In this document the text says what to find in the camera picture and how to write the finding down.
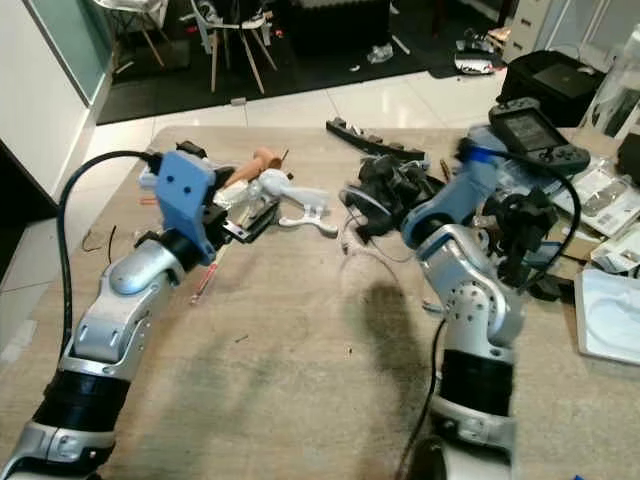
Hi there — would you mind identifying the white plastic spray trigger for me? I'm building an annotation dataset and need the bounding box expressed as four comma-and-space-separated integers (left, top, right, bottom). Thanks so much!
255, 168, 341, 239

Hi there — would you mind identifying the brown rubber piece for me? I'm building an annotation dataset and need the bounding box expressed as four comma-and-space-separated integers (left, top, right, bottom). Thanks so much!
228, 148, 286, 189

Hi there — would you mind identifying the red straw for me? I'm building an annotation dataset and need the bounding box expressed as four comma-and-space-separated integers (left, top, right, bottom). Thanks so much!
190, 262, 222, 303

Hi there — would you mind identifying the clear plastic packaging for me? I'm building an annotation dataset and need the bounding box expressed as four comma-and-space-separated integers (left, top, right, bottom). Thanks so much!
555, 158, 640, 239

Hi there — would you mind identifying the small white box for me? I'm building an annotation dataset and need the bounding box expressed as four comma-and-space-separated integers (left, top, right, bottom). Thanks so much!
138, 168, 163, 199

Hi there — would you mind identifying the black handheld game console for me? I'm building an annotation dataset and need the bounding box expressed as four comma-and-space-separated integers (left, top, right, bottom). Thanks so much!
488, 98, 593, 176

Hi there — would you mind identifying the white plastic tray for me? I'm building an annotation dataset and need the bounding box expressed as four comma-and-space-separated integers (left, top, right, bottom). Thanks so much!
573, 268, 640, 366

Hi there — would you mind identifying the black tangled parts pile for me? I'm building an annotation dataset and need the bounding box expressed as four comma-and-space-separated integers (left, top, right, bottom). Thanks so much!
343, 155, 433, 239

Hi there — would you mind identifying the long black power strip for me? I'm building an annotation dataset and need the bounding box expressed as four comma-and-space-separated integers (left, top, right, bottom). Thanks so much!
325, 117, 426, 161

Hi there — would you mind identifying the black fabric bag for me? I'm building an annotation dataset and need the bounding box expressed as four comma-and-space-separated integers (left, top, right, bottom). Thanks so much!
498, 50, 611, 129

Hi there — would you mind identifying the black floor mat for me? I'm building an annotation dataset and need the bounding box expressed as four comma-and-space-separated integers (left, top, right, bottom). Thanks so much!
95, 0, 526, 127

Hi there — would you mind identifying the white red wrapper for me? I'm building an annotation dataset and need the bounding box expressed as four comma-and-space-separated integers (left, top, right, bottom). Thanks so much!
454, 50, 507, 77

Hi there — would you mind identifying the clear plastic bag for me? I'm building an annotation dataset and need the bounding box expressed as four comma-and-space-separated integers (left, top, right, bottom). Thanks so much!
578, 22, 640, 139

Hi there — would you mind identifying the chair with wooden legs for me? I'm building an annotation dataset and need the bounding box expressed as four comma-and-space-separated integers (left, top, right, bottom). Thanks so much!
193, 0, 278, 97
93, 0, 169, 71

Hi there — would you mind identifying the white drawer cabinet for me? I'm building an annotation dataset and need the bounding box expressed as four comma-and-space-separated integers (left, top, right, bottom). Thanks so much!
500, 0, 553, 63

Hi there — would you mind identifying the clear plastic bottle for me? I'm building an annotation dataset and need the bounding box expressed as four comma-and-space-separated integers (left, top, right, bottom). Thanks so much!
365, 43, 397, 65

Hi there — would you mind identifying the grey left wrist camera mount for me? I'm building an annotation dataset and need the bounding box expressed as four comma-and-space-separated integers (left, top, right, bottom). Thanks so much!
155, 150, 219, 263

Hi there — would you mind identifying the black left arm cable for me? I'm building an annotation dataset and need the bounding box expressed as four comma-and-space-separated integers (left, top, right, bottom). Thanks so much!
55, 148, 161, 366

